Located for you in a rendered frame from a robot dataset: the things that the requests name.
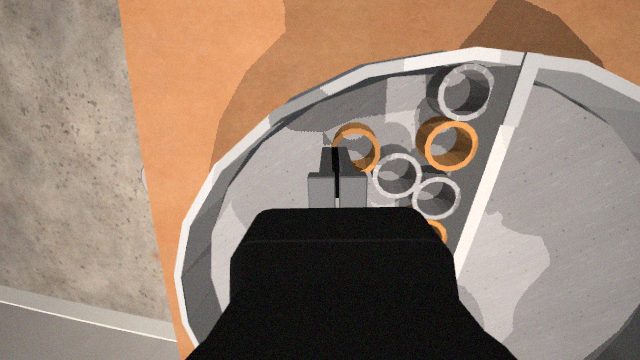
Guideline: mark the bronze bushing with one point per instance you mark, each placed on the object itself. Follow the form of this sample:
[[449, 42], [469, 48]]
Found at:
[[370, 161], [439, 227], [459, 155]]

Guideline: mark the grey metal bushing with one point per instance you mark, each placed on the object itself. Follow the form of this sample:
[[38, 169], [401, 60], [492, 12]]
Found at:
[[442, 205], [482, 90], [406, 184]]

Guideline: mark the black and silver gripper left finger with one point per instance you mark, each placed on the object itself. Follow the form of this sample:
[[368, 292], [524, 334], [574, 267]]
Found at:
[[322, 184]]

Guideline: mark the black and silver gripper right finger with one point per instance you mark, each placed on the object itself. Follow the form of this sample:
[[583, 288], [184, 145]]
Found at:
[[351, 186]]

